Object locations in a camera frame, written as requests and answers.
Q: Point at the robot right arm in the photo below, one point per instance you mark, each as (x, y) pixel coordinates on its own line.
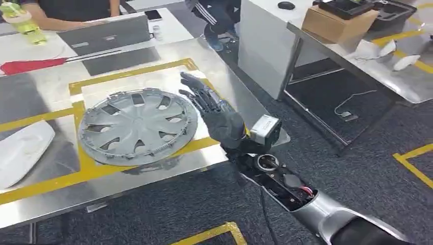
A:
(321, 209)

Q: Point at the white plastic part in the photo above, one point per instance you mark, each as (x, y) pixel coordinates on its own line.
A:
(406, 62)
(368, 50)

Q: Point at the silver plastic hubcap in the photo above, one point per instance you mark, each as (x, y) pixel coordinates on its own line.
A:
(135, 125)

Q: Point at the grey laptop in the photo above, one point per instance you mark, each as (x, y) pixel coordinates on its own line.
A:
(101, 33)

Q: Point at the black plastic tray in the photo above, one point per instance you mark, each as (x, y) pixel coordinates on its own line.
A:
(345, 8)
(395, 13)

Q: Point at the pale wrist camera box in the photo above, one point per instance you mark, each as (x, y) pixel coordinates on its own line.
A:
(265, 130)

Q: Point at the white desk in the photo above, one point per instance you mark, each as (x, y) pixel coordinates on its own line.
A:
(176, 30)

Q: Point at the red flag with black rod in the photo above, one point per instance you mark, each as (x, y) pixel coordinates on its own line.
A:
(34, 66)

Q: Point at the white cabinet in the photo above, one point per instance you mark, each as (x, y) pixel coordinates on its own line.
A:
(264, 50)

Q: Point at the white plastic cover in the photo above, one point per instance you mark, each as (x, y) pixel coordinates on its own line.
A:
(23, 152)

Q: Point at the steel bench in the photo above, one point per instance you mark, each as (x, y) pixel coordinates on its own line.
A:
(40, 91)
(389, 77)

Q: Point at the person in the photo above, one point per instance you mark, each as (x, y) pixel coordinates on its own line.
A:
(74, 8)
(216, 13)

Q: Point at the black phone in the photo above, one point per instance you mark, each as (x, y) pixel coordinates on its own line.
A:
(153, 15)

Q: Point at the cardboard box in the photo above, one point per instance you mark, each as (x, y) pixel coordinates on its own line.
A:
(335, 28)

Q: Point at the green and white plastic object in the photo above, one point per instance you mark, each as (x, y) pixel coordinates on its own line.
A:
(25, 25)

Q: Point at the black computer mouse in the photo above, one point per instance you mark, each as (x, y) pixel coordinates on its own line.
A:
(286, 5)

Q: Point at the small clear jar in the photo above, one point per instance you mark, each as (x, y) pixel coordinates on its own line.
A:
(157, 33)

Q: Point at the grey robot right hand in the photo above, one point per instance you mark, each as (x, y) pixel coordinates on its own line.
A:
(225, 123)

